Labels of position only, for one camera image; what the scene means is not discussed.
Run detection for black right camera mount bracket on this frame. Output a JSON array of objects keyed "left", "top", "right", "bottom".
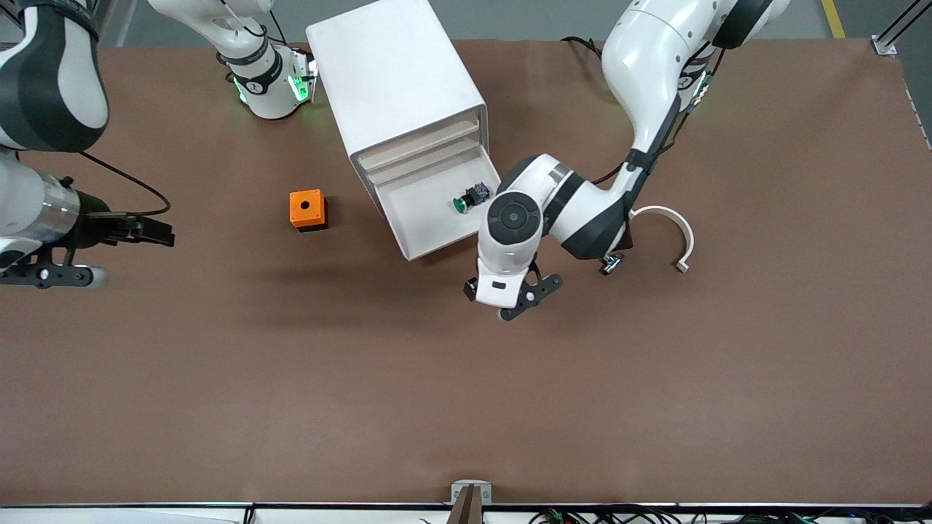
[{"left": 0, "top": 247, "right": 92, "bottom": 288}]

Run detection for orange box with hole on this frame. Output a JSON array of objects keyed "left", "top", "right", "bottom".
[{"left": 289, "top": 189, "right": 329, "bottom": 232}]

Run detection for black arm base cable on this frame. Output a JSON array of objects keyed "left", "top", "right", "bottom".
[{"left": 561, "top": 35, "right": 605, "bottom": 60}]

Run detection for white drawer cabinet housing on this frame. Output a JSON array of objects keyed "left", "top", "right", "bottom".
[{"left": 305, "top": 0, "right": 490, "bottom": 218}]

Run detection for green push button switch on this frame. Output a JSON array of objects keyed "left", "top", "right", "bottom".
[{"left": 452, "top": 183, "right": 493, "bottom": 215}]

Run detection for grey metal table bracket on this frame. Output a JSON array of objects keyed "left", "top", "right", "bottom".
[{"left": 451, "top": 480, "right": 493, "bottom": 505}]

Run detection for white curved plastic bracket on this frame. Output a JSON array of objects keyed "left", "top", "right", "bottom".
[{"left": 628, "top": 205, "right": 695, "bottom": 274}]

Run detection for white cabinet drawer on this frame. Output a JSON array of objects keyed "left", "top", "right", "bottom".
[
  {"left": 364, "top": 135, "right": 483, "bottom": 183},
  {"left": 375, "top": 142, "right": 503, "bottom": 261},
  {"left": 358, "top": 116, "right": 481, "bottom": 167}
]

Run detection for black left camera mount bracket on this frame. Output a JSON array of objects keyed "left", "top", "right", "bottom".
[{"left": 499, "top": 262, "right": 564, "bottom": 322}]

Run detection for aluminium frame profile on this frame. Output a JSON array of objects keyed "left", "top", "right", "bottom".
[{"left": 872, "top": 0, "right": 932, "bottom": 57}]

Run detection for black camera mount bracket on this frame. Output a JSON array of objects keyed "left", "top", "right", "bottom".
[
  {"left": 499, "top": 262, "right": 564, "bottom": 322},
  {"left": 0, "top": 247, "right": 92, "bottom": 288}
]

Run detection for brown camera stand post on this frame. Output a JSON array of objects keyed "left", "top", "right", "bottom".
[{"left": 446, "top": 485, "right": 484, "bottom": 524}]

